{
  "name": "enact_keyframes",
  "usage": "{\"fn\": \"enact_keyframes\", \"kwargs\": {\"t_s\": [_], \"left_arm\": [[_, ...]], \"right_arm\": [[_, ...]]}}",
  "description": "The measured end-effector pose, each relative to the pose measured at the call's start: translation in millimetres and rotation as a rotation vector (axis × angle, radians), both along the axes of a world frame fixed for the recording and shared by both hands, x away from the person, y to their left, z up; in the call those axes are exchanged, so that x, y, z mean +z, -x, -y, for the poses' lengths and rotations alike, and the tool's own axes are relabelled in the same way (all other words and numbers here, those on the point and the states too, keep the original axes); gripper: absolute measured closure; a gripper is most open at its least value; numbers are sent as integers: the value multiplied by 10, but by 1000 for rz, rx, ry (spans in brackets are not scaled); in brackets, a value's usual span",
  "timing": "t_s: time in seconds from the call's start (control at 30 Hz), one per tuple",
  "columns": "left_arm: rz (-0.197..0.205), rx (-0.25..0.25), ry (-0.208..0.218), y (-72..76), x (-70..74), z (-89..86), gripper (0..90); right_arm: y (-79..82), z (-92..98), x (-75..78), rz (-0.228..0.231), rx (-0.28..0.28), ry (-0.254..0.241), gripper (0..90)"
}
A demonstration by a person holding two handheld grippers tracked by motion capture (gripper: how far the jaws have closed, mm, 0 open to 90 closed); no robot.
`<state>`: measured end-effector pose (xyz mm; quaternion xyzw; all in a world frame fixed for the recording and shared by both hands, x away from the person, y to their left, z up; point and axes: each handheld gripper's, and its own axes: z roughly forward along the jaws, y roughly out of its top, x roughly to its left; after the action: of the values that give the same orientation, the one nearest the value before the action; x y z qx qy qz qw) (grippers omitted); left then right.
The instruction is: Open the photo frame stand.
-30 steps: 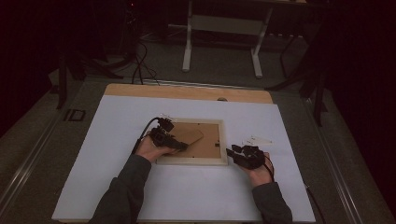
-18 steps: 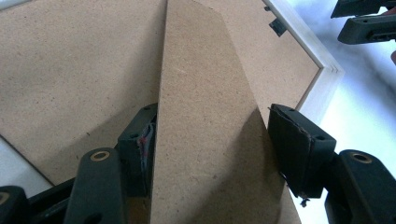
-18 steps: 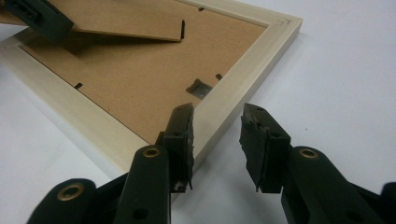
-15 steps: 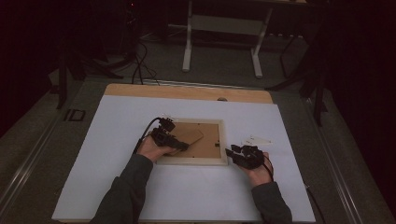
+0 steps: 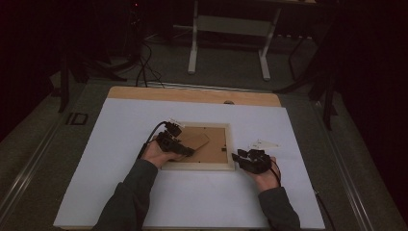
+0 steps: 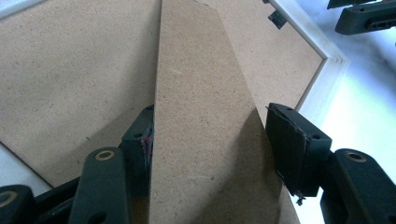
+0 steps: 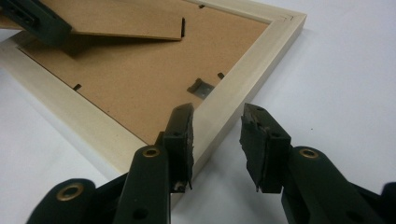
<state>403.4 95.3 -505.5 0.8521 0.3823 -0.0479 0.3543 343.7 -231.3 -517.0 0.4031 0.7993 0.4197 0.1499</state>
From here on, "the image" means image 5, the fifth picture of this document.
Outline person's right hand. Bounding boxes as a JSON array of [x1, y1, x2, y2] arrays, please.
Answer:
[[254, 156, 282, 193]]

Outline white metal desk frame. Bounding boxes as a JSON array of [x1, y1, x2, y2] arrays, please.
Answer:
[[187, 0, 284, 82]]

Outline wooden picture frame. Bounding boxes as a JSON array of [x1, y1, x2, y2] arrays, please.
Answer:
[[160, 120, 236, 172]]

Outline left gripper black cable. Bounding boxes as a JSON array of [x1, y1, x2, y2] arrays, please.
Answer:
[[137, 120, 169, 160]]

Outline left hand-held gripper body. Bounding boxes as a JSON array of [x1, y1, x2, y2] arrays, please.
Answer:
[[156, 117, 186, 153]]

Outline white table cover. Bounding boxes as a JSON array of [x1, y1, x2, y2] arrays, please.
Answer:
[[52, 97, 327, 230]]

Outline black floor cables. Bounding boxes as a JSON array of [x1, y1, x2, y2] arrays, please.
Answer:
[[134, 40, 166, 89]]

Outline black metal stand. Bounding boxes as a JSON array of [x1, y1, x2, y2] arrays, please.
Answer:
[[57, 47, 129, 114], [273, 18, 341, 132]]

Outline person's left hand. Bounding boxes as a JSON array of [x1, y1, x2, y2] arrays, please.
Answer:
[[140, 140, 184, 169]]

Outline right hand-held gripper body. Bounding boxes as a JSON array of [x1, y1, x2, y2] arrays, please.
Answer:
[[244, 139, 280, 175]]

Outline metal floor rail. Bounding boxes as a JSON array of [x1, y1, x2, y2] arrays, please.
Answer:
[[0, 120, 65, 219], [311, 100, 377, 231]]

